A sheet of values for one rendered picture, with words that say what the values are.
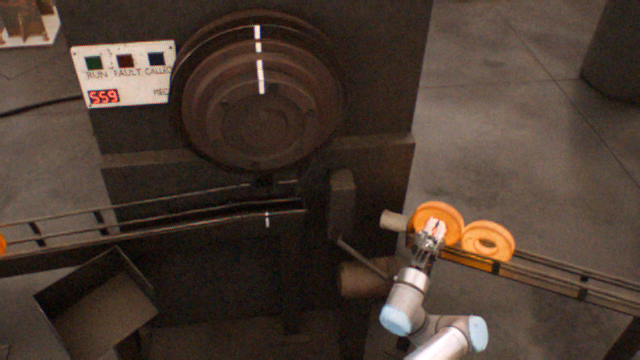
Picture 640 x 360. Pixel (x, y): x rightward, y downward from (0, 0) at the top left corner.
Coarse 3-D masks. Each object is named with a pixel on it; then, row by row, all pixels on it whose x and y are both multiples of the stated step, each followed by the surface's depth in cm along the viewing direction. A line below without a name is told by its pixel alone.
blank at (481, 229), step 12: (468, 228) 163; (480, 228) 160; (492, 228) 159; (504, 228) 159; (468, 240) 165; (492, 240) 161; (504, 240) 158; (480, 252) 166; (492, 252) 165; (504, 252) 161
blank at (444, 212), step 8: (424, 208) 166; (432, 208) 165; (440, 208) 164; (448, 208) 164; (416, 216) 169; (424, 216) 168; (432, 216) 166; (440, 216) 165; (448, 216) 164; (456, 216) 164; (416, 224) 171; (424, 224) 170; (448, 224) 165; (456, 224) 164; (464, 224) 166; (416, 232) 174; (432, 232) 171; (448, 232) 167; (456, 232) 166; (448, 240) 169; (456, 240) 168
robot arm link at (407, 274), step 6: (402, 270) 156; (408, 270) 154; (414, 270) 153; (396, 276) 157; (402, 276) 154; (408, 276) 153; (414, 276) 152; (420, 276) 153; (426, 276) 153; (414, 282) 152; (420, 282) 152; (426, 282) 153; (420, 288) 152; (426, 288) 154
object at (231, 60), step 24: (240, 48) 129; (264, 48) 130; (288, 48) 131; (216, 72) 131; (240, 72) 131; (288, 72) 133; (312, 72) 136; (192, 96) 136; (336, 96) 143; (192, 120) 141; (312, 144) 153
